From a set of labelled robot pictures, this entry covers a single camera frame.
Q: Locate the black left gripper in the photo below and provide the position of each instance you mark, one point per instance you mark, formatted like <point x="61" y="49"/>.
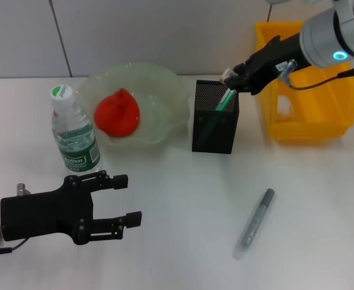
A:
<point x="44" y="214"/>

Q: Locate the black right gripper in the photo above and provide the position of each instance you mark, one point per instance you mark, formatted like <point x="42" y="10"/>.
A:
<point x="273" y="60"/>

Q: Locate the beige eraser with barcode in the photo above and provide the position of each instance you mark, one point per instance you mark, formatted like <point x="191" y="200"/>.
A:
<point x="226" y="75"/>

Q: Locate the mint green utility knife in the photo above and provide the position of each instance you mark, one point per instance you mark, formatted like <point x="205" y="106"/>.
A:
<point x="223" y="102"/>

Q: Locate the white paper ball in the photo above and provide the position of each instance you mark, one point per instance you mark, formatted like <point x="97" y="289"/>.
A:
<point x="285" y="107"/>

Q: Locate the clear green label water bottle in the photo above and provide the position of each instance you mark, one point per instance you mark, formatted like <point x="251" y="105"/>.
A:
<point x="74" y="145"/>

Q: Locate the grey marker pen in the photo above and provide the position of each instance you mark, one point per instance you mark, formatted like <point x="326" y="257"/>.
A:
<point x="255" y="223"/>

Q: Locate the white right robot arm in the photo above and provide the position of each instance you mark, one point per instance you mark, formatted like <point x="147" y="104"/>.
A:
<point x="331" y="33"/>

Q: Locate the black mesh pen holder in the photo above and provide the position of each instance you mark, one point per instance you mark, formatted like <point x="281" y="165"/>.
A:
<point x="222" y="136"/>

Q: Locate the pale green glass bowl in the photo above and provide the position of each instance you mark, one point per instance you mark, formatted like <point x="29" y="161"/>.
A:
<point x="162" y="99"/>

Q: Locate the yellow plastic storage bin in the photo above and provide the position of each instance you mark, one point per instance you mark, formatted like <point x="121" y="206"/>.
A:
<point x="316" y="114"/>

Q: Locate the small silver gripper knob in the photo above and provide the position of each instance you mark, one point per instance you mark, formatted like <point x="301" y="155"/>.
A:
<point x="22" y="188"/>

